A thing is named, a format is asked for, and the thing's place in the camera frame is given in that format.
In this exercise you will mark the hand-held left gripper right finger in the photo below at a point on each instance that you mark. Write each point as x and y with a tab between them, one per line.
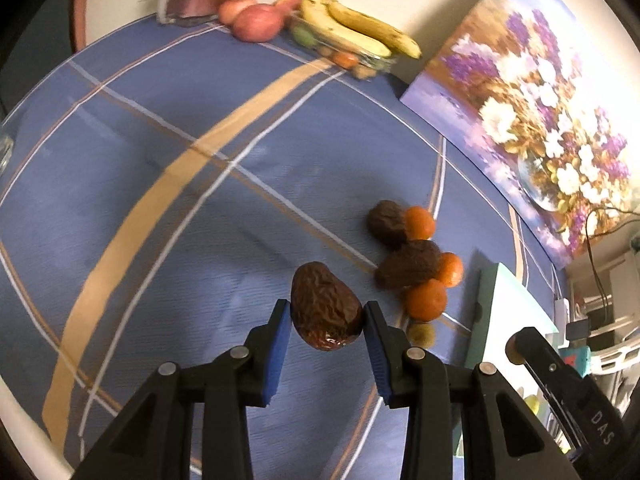
380	355

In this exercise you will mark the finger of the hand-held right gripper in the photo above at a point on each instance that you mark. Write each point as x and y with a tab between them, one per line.
540	355

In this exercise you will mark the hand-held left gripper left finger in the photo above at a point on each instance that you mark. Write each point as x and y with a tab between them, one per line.
277	355

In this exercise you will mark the small brown kiwi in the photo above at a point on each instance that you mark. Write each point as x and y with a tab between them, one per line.
421	335
365	72

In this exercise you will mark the white teal cardboard box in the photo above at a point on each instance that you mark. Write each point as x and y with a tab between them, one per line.
515	300

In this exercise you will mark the wrinkled dark brown avocado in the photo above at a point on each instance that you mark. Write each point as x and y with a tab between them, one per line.
322	305
407	269
386	222

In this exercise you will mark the orange tangerine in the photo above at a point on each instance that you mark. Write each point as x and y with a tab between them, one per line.
426	301
420	224
345	59
451	270

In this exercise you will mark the white plastic rack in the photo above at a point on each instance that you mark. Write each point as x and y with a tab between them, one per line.
617	355

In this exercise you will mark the flower painting canvas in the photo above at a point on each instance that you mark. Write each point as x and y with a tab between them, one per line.
525	110

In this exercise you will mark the clear plastic tray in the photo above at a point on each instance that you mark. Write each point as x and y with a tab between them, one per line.
367	60

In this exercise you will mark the green round fruit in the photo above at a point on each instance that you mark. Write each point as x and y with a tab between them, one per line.
305	36

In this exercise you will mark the spotted yellow banana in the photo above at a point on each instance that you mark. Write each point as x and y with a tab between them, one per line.
375	27

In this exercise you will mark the large red apple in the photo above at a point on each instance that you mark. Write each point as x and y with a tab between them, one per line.
257	22

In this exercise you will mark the pale yellow banana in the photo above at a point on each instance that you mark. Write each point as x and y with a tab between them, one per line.
325	25

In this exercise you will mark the clear glass jar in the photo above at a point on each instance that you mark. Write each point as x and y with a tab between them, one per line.
5	155

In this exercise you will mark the small red apple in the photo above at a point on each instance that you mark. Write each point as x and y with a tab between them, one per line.
287	6
234	9

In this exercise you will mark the reddish brown wooden panel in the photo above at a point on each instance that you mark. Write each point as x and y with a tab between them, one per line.
82	5

